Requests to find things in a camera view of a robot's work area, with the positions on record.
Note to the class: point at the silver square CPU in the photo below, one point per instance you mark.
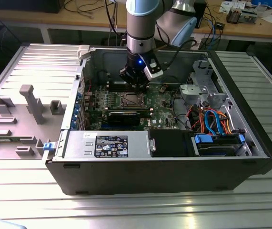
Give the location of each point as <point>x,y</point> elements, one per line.
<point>133,99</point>

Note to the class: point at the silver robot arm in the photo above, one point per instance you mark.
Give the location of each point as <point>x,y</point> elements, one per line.
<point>140,23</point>

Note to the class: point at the black RAM slot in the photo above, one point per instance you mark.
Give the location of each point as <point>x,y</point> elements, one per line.
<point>115,90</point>
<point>115,83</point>
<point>146,109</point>
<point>115,86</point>

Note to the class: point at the CPU socket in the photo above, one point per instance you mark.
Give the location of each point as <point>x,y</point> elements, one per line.
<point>119,93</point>

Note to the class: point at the black plastic bay cover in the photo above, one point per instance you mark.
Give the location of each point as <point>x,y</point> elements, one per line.
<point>169,143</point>

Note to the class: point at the black graphics card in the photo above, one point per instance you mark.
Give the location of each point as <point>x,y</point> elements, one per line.
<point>123,118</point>

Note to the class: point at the green motherboard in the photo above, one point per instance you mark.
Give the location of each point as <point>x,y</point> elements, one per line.
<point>164,114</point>

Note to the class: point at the beige case latch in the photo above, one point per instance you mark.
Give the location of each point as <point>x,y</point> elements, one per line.
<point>83,51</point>

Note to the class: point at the blue expansion card clip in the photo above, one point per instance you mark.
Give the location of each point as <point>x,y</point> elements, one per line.
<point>78,96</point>
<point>75,111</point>
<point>73,124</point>

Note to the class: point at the silver metal drive cage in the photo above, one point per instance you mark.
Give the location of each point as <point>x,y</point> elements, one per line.
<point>193,91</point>

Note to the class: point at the white labelled box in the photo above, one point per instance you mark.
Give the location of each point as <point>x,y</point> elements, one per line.
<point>197,43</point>

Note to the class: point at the wooden workbench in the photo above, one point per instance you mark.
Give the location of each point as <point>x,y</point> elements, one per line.
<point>83,20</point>

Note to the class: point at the black upright box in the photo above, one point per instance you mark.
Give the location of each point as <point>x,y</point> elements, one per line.
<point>201,14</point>

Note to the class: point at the grey power supply unit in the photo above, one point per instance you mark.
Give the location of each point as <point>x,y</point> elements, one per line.
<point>78,145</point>

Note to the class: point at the small black adapter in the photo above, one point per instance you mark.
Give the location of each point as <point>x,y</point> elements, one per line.
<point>220,25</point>

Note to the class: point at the black open PC case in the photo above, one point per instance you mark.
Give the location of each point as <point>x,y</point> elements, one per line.
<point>150,176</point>

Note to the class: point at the hard disk in blue carrier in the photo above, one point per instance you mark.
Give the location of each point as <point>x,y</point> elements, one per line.
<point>216,149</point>

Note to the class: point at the copper heat sink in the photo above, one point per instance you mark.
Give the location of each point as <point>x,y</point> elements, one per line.
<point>233,15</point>

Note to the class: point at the printed paper sheets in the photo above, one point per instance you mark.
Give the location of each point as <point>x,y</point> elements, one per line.
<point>227,6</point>

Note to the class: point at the blue plastic latch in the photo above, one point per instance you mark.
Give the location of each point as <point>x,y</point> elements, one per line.
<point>48,146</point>

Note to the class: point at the black box on bench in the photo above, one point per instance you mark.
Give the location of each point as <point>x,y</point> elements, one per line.
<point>26,6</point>

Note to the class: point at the grey metal device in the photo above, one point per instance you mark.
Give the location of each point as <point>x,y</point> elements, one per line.
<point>248,16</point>

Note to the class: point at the grey parts rack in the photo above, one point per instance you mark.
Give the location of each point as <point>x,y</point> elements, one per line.
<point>19,124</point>

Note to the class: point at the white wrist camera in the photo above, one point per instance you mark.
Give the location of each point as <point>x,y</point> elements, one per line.
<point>153,70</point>

